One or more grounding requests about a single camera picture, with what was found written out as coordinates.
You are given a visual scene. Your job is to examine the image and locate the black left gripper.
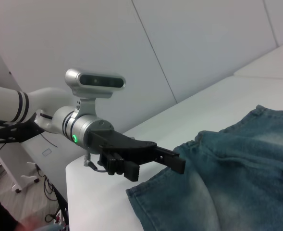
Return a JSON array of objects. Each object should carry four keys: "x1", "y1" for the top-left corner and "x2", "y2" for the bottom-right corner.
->
[{"x1": 86, "y1": 129, "x2": 186, "y2": 181}]

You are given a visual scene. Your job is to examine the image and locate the blue denim shorts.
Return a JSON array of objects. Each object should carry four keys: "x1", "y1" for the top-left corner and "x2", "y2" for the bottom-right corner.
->
[{"x1": 125, "y1": 104, "x2": 283, "y2": 231}]

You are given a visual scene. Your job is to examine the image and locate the black table leg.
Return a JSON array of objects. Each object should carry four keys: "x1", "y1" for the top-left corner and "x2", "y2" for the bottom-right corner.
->
[{"x1": 50, "y1": 182, "x2": 69, "y2": 231}]

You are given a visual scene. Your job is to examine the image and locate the white wheeled stand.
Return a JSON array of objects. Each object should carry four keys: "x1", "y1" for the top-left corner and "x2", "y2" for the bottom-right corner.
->
[{"x1": 0, "y1": 144, "x2": 40, "y2": 193}]

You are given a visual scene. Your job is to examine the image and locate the silver wrist plug with cable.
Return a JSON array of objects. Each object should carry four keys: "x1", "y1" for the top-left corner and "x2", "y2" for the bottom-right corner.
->
[{"x1": 83, "y1": 153, "x2": 110, "y2": 173}]

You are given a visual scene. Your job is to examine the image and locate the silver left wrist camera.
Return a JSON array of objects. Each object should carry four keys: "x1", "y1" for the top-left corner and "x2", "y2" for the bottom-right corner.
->
[{"x1": 64, "y1": 68, "x2": 127, "y2": 118}]

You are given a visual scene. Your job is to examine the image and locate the black floor cables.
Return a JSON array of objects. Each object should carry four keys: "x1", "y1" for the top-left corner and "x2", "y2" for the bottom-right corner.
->
[{"x1": 43, "y1": 175, "x2": 69, "y2": 226}]

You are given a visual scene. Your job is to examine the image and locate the black cable carrier bracket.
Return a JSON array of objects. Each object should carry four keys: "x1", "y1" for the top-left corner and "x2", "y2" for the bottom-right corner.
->
[{"x1": 0, "y1": 115, "x2": 45, "y2": 145}]

